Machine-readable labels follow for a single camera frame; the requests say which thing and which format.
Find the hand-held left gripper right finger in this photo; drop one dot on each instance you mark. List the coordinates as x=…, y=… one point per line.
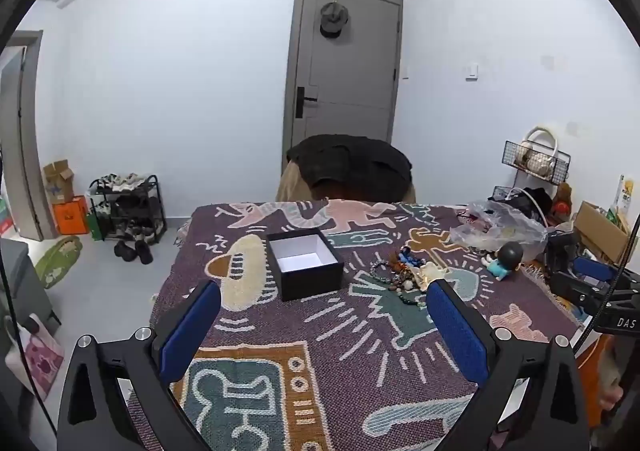
x=457, y=331

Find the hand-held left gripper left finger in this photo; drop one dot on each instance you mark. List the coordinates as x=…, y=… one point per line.
x=192, y=326

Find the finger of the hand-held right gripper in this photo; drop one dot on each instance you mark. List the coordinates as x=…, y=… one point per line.
x=592, y=268
x=577, y=293

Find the pile of beaded jewelry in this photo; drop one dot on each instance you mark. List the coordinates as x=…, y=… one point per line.
x=405, y=276

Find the black square gift box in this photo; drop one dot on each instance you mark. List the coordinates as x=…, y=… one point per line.
x=310, y=281

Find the person's right hand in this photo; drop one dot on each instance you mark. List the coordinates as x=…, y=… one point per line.
x=607, y=396

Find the open cardboard box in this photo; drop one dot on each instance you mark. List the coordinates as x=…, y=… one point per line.
x=597, y=231

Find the brown plush toy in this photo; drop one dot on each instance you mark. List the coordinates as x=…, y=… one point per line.
x=562, y=201

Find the black-haired boy figurine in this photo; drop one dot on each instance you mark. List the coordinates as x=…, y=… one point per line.
x=510, y=253

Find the black bag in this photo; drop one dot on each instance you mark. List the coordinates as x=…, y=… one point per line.
x=537, y=201

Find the pair of black slippers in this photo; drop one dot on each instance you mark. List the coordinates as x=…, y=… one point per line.
x=132, y=251

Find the clear plastic bag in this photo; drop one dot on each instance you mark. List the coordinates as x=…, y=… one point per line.
x=500, y=226

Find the white handbag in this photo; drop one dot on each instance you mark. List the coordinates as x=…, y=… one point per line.
x=537, y=161

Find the black shoe rack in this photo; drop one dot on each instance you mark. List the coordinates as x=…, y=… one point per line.
x=132, y=211

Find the printed woven blanket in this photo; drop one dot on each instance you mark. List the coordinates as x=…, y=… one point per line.
x=325, y=331

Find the green floor mat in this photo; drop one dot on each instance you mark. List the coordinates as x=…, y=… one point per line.
x=57, y=263

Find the pink tote bag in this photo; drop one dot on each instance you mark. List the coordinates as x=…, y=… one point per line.
x=40, y=356

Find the orange box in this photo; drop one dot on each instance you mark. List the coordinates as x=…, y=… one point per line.
x=70, y=216

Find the tan chair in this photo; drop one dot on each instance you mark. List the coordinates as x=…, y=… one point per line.
x=292, y=187

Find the grey cabinet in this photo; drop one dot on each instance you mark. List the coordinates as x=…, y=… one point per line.
x=20, y=281

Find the brown cardboard box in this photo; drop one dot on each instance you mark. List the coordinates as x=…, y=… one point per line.
x=57, y=181

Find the black jacket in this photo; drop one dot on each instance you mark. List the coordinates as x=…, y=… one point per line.
x=350, y=161

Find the grey door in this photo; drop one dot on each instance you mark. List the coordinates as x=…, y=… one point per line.
x=350, y=81

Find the grey cap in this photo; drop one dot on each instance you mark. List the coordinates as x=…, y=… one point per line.
x=332, y=21

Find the white light switch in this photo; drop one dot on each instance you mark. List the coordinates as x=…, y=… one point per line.
x=472, y=71

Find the grey door frame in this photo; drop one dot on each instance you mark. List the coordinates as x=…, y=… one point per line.
x=30, y=141

